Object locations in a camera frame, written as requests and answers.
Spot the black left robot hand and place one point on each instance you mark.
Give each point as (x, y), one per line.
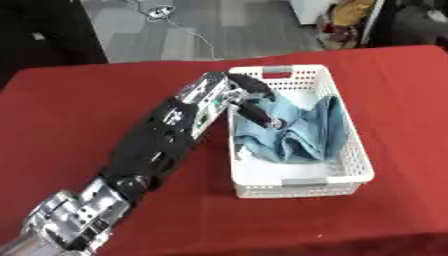
(252, 111)

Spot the blue cloth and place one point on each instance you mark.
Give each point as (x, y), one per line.
(297, 133)

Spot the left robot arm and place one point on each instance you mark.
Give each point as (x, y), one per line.
(156, 140)

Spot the white plastic basket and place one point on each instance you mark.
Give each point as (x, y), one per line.
(280, 173)

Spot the white cabinet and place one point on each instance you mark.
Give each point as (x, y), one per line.
(309, 10)

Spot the yellow and red bag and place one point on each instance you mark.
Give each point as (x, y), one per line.
(347, 20)

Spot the white power adapter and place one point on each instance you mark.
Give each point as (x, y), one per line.
(158, 12)

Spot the black bag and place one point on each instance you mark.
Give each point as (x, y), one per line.
(417, 23)

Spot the black cabinet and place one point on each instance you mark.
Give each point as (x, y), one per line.
(41, 36)

